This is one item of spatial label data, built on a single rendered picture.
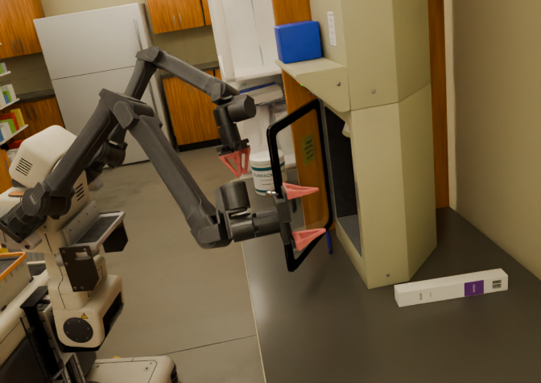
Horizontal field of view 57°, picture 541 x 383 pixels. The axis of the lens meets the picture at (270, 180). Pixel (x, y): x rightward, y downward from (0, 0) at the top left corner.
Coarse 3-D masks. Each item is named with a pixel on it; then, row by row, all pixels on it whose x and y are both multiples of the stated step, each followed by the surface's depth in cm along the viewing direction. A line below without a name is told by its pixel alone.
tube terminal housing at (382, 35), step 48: (336, 0) 107; (384, 0) 105; (336, 48) 115; (384, 48) 108; (384, 96) 112; (384, 144) 115; (432, 144) 132; (384, 192) 120; (432, 192) 136; (384, 240) 124; (432, 240) 140
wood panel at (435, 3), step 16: (272, 0) 138; (288, 0) 137; (304, 0) 138; (432, 0) 143; (288, 16) 139; (304, 16) 139; (432, 16) 144; (432, 32) 146; (432, 48) 147; (432, 64) 149; (288, 80) 145; (432, 80) 150; (288, 96) 146; (304, 96) 147; (432, 96) 152; (288, 112) 148; (432, 112) 154; (432, 128) 156; (448, 192) 164
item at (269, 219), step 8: (280, 200) 105; (272, 208) 108; (256, 216) 107; (264, 216) 107; (272, 216) 107; (280, 216) 106; (256, 224) 106; (264, 224) 106; (272, 224) 107; (280, 224) 106; (256, 232) 107; (264, 232) 107; (272, 232) 108; (280, 232) 109; (288, 240) 108
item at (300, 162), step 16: (288, 128) 126; (304, 128) 134; (288, 144) 126; (304, 144) 134; (272, 160) 120; (288, 160) 127; (304, 160) 135; (320, 160) 144; (288, 176) 127; (304, 176) 135; (320, 176) 145; (320, 192) 145; (304, 208) 136; (320, 208) 146; (304, 224) 137; (320, 224) 146
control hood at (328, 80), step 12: (276, 60) 136; (312, 60) 124; (324, 60) 121; (288, 72) 116; (300, 72) 109; (312, 72) 108; (324, 72) 108; (336, 72) 108; (312, 84) 109; (324, 84) 109; (336, 84) 109; (348, 84) 110; (324, 96) 110; (336, 96) 110; (348, 96) 110; (336, 108) 111; (348, 108) 111
